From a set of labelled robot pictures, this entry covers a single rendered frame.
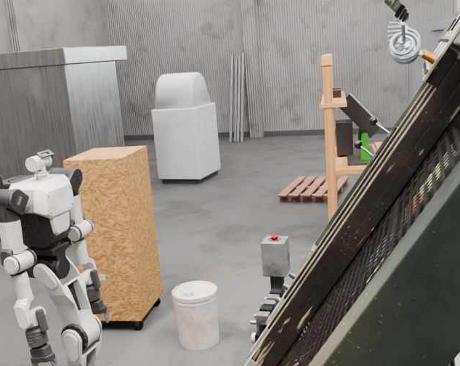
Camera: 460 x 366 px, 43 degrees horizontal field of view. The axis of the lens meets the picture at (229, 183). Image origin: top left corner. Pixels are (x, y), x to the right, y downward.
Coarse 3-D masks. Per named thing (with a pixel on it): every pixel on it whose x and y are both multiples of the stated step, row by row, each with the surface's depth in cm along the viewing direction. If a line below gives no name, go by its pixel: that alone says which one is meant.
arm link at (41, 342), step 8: (40, 336) 258; (32, 344) 258; (40, 344) 258; (48, 344) 262; (32, 352) 261; (40, 352) 259; (48, 352) 260; (32, 360) 262; (40, 360) 260; (48, 360) 259
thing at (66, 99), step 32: (0, 64) 603; (32, 64) 589; (64, 64) 577; (96, 64) 630; (0, 96) 615; (32, 96) 601; (64, 96) 588; (96, 96) 630; (0, 128) 624; (32, 128) 610; (64, 128) 596; (96, 128) 631; (0, 160) 634
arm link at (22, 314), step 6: (18, 300) 257; (24, 300) 256; (30, 300) 257; (18, 306) 255; (24, 306) 254; (18, 312) 255; (24, 312) 254; (18, 318) 256; (24, 318) 255; (30, 318) 255; (18, 324) 256; (24, 324) 255; (30, 324) 255
